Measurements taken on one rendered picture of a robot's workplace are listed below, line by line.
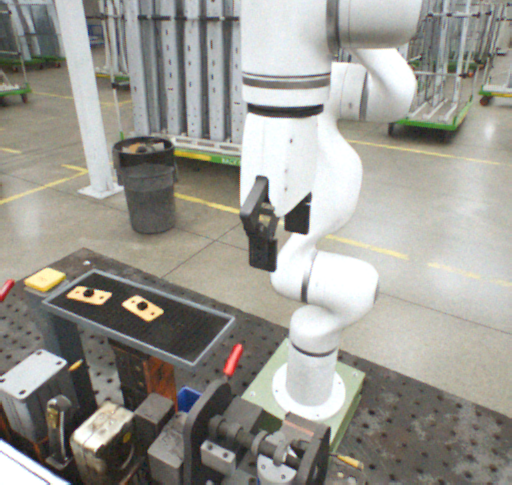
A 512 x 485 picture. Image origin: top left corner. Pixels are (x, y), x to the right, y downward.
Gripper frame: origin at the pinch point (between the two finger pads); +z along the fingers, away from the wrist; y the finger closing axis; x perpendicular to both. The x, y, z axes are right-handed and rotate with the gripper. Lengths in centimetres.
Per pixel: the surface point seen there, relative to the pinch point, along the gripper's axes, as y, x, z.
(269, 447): 6.7, 2.2, 26.6
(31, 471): 17, -36, 45
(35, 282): -6, -60, 29
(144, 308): -9.4, -32.7, 28.1
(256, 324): -64, -36, 75
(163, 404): 2.6, -19.3, 34.9
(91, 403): -10, -57, 68
